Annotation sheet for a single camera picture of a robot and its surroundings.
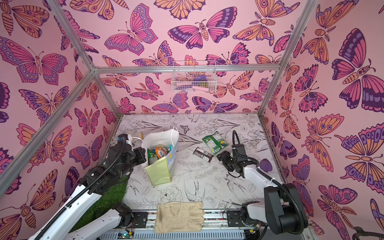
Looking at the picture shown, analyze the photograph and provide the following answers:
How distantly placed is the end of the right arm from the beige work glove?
258 mm

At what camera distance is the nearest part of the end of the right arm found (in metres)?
0.65

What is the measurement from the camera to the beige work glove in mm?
721
